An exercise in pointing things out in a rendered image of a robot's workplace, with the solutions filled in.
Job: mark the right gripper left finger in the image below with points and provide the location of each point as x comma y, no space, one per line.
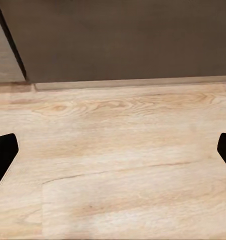
8,150

